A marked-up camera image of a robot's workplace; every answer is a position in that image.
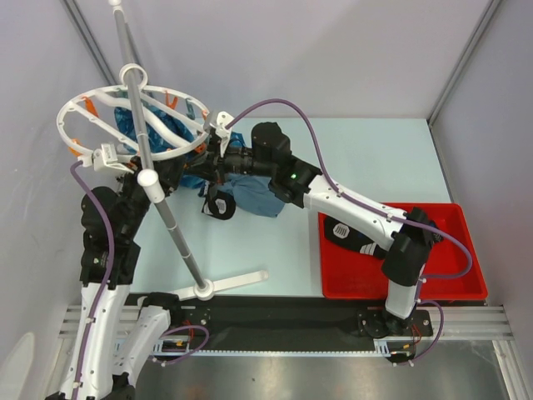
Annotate black sports sock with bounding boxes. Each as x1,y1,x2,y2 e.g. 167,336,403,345
199,183,237,221
324,216,387,260

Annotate white round clip hanger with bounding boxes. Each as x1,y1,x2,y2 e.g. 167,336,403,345
56,64,209,162

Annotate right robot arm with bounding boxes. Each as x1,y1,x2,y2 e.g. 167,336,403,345
187,122,434,334

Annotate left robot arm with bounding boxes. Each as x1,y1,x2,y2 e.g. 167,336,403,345
49,162,183,399

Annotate grey stand pole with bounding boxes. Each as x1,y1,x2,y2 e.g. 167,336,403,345
109,1,214,300

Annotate blue patterned cloth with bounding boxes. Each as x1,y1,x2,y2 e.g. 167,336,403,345
112,102,247,191

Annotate teal clothespin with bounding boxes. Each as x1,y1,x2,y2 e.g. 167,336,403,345
185,98,196,121

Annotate red plastic tray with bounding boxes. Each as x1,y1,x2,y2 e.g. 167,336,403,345
318,202,488,302

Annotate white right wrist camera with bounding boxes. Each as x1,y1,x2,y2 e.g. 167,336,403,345
203,112,234,157

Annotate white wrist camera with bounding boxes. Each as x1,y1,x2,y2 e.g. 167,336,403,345
70,143,133,175
203,112,234,157

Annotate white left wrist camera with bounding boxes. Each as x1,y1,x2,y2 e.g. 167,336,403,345
70,143,133,175

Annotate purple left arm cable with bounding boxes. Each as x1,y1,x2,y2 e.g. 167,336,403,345
68,162,116,399

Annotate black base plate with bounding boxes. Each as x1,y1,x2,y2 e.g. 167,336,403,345
172,296,437,353

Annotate aluminium rail frame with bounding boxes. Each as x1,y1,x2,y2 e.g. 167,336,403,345
57,303,516,341

